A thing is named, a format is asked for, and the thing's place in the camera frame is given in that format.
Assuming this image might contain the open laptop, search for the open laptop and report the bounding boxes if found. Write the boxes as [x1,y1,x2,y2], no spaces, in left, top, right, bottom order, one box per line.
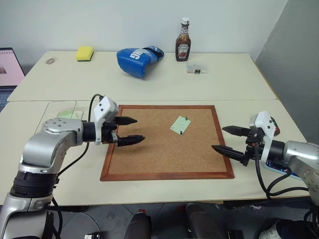
[0,47,26,113]

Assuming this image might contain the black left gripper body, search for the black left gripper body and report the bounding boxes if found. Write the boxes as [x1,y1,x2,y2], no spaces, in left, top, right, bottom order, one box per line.
[100,116,119,145]

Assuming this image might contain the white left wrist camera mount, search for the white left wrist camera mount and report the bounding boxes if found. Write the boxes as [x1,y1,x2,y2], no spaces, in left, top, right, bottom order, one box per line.
[93,96,120,146]

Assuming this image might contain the small clear plastic box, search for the small clear plastic box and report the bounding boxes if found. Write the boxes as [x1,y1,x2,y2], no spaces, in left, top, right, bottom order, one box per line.
[186,63,209,75]

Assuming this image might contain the blue boxing glove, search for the blue boxing glove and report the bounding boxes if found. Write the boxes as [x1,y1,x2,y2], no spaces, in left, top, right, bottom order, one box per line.
[116,45,165,80]

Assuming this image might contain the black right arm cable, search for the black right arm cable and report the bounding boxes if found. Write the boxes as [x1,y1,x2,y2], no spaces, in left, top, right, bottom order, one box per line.
[252,143,311,200]

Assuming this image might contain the yellow sponge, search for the yellow sponge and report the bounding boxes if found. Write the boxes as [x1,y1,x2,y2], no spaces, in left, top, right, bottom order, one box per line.
[76,46,95,62]

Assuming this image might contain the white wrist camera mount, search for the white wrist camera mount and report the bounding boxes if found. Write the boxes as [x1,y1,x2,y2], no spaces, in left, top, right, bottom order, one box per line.
[93,96,120,146]
[249,111,278,162]

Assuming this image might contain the light green paper note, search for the light green paper note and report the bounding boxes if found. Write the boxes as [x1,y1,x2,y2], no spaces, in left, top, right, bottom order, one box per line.
[170,116,192,135]

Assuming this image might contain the grey round floor base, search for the grey round floor base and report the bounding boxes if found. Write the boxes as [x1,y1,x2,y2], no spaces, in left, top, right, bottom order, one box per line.
[47,205,101,239]

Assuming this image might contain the wood-framed cork board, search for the wood-framed cork board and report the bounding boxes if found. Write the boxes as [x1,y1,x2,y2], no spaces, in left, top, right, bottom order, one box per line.
[100,105,235,182]

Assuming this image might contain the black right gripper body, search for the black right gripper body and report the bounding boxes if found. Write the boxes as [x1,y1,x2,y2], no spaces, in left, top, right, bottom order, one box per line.
[241,126,265,167]

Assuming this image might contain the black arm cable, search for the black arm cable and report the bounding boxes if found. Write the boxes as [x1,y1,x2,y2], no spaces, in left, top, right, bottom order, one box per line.
[51,93,104,185]
[252,143,311,200]

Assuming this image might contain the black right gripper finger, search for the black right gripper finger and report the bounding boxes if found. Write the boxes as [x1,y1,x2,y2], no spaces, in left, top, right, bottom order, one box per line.
[211,145,247,163]
[221,125,250,137]

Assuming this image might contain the brown ketchup bottle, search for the brown ketchup bottle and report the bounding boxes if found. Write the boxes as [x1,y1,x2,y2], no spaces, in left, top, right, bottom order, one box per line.
[175,17,192,62]

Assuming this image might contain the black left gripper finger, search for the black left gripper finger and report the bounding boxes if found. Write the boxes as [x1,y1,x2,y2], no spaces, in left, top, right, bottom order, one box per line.
[115,116,138,126]
[117,135,146,147]

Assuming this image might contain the white sneaker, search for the white sneaker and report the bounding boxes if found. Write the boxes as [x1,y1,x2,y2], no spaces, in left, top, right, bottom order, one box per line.
[259,219,290,239]

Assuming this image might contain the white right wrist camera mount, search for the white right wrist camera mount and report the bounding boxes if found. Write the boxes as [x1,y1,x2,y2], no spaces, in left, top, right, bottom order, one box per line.
[249,111,278,162]

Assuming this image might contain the blue flat box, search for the blue flat box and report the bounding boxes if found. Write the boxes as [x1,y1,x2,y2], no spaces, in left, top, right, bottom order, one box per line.
[265,160,304,181]

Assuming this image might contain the small red green object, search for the small red green object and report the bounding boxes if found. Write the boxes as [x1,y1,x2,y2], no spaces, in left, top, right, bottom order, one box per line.
[272,117,281,136]

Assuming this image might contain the dark rounded shape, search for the dark rounded shape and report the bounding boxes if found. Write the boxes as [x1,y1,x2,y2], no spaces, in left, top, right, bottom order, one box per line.
[184,203,223,239]
[124,210,153,239]

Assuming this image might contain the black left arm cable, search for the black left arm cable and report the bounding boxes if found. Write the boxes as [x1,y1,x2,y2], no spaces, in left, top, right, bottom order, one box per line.
[51,93,104,185]

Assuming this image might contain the clear plastic tray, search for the clear plastic tray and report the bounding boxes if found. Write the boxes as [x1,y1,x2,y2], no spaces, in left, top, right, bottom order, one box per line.
[46,99,91,126]

